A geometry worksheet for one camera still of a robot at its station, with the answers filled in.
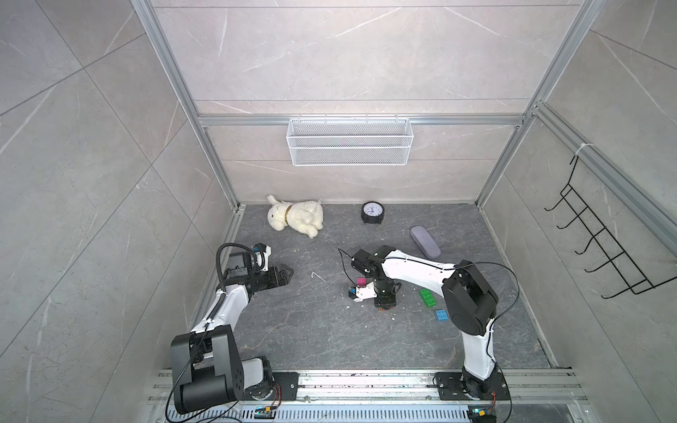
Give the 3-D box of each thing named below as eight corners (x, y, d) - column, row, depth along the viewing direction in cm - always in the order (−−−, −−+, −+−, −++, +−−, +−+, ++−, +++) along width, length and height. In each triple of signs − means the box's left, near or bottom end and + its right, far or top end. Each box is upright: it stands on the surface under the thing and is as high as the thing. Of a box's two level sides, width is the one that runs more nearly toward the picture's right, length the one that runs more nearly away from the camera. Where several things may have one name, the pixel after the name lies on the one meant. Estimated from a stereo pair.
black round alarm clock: (361, 224, 115) (361, 218, 112) (360, 206, 122) (360, 201, 119) (384, 224, 115) (385, 218, 112) (381, 206, 122) (382, 201, 119)
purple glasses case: (429, 260, 103) (431, 256, 101) (409, 232, 112) (410, 227, 110) (441, 256, 104) (444, 251, 102) (420, 228, 114) (422, 223, 111)
